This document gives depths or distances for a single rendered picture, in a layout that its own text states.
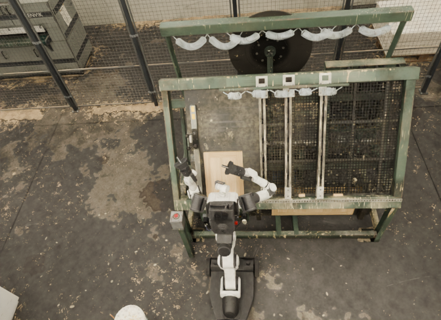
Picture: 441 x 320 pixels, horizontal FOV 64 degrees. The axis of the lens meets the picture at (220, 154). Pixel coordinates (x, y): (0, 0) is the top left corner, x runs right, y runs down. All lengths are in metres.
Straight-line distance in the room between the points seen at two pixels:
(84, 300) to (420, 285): 3.62
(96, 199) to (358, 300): 3.41
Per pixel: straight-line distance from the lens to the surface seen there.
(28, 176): 5.85
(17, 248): 5.21
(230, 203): 2.93
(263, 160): 3.33
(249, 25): 3.34
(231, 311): 3.68
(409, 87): 3.44
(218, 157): 3.39
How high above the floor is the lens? 3.89
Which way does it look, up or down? 51 degrees down
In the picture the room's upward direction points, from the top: 9 degrees counter-clockwise
